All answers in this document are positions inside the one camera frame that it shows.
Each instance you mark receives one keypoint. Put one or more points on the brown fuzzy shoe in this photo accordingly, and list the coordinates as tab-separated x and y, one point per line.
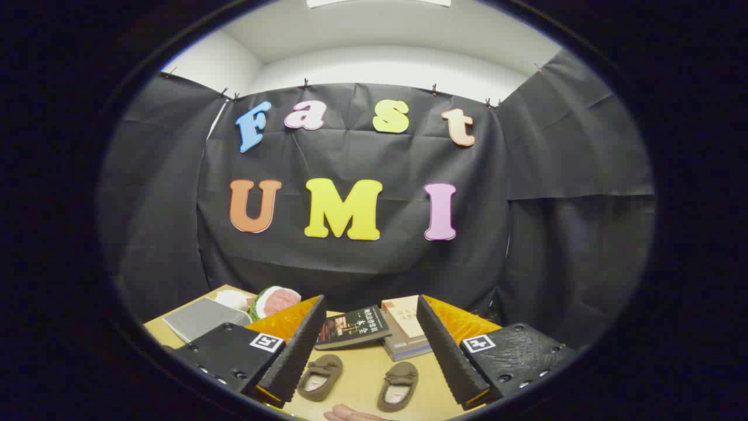
324	368
402	374

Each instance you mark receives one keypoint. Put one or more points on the white plush toy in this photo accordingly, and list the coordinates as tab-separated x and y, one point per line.
234	300

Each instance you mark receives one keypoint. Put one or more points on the watermelon slice plush toy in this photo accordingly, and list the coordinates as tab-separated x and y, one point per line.
274	301

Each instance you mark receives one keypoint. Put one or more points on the cream fabric storage box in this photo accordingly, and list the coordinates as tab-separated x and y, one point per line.
201	318

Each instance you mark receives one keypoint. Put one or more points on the black cover book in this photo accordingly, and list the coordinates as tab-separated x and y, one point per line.
350	327

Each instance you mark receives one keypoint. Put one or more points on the ceiling light panel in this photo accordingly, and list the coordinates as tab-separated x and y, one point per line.
380	3

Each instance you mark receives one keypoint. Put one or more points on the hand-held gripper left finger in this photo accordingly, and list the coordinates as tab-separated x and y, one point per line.
295	356

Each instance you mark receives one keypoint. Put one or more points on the blue cover book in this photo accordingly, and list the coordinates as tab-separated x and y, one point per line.
406	349

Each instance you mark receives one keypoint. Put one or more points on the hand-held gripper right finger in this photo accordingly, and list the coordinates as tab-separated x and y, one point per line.
447	356

